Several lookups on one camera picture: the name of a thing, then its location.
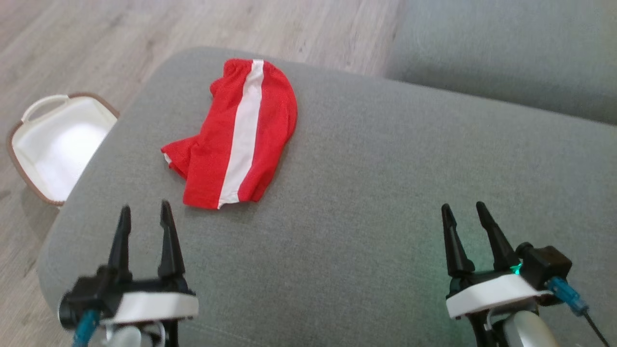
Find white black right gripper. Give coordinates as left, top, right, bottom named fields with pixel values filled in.
left=441, top=201, right=552, bottom=347

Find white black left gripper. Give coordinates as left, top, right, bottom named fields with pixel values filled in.
left=99, top=200, right=199, bottom=347

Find red shorts with white stripe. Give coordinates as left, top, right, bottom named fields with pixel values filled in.
left=161, top=58, right=298, bottom=210

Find large grey sofa chaise cushion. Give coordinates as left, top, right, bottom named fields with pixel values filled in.
left=36, top=47, right=617, bottom=347

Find white laundry basket brown rim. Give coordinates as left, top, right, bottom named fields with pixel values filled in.
left=6, top=93, right=120, bottom=208

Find left cable with blue connector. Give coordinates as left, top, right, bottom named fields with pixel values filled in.
left=72, top=308, right=102, bottom=347

